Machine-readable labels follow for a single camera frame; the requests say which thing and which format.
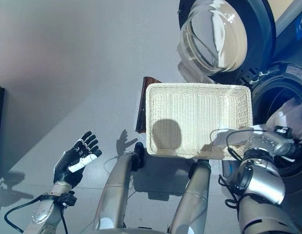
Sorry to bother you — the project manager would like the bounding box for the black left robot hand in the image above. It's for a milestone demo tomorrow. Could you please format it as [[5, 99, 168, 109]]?
[[53, 131, 102, 190]]

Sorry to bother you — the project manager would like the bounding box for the white garment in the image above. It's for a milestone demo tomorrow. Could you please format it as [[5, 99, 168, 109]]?
[[214, 99, 302, 161]]

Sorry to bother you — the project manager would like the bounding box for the round glass washing machine door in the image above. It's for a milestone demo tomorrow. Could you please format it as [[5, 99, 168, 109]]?
[[176, 0, 277, 85]]

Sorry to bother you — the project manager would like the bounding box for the dark grey washing machine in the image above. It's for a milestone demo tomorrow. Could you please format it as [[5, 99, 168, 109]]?
[[238, 0, 302, 195]]

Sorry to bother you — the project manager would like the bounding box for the brown wooden stool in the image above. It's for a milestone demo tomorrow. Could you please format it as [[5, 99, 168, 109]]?
[[135, 77, 163, 134]]

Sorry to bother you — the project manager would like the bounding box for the white wicker laundry basket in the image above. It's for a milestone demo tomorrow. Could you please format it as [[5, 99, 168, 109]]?
[[145, 82, 254, 160]]

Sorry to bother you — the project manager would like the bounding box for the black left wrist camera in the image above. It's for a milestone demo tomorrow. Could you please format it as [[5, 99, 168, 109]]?
[[58, 191, 77, 207]]

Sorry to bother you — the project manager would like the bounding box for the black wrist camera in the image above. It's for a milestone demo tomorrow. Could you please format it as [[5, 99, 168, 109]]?
[[274, 125, 293, 139], [58, 191, 77, 207]]

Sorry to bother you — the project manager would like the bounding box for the thin white floor cable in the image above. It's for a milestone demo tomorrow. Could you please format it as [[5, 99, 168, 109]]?
[[92, 156, 137, 225]]

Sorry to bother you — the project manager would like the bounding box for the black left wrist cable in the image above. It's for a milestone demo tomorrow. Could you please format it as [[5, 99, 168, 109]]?
[[4, 195, 68, 234]]

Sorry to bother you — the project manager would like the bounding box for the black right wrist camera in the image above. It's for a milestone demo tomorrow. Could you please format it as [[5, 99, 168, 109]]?
[[274, 125, 293, 139]]

